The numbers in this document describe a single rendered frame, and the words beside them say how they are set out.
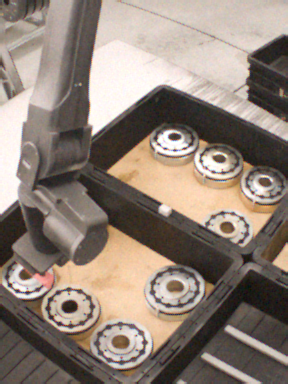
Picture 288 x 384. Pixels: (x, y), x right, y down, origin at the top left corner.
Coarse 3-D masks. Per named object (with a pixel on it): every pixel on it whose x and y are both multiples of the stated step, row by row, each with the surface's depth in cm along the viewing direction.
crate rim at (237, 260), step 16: (96, 176) 102; (112, 192) 100; (128, 192) 99; (16, 208) 98; (144, 208) 96; (0, 224) 95; (176, 224) 94; (208, 240) 91; (224, 256) 89; (240, 256) 88; (0, 288) 85; (16, 304) 83; (208, 304) 82; (192, 320) 81; (64, 336) 79; (176, 336) 79; (80, 352) 78; (160, 352) 77; (112, 368) 75; (144, 368) 75
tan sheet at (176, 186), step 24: (144, 144) 122; (120, 168) 117; (144, 168) 117; (168, 168) 117; (192, 168) 117; (144, 192) 113; (168, 192) 112; (192, 192) 112; (216, 192) 112; (192, 216) 108; (264, 216) 107
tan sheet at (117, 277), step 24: (120, 240) 105; (72, 264) 101; (96, 264) 101; (120, 264) 101; (144, 264) 101; (168, 264) 100; (96, 288) 97; (120, 288) 97; (72, 312) 94; (120, 312) 93; (144, 312) 93; (168, 336) 90
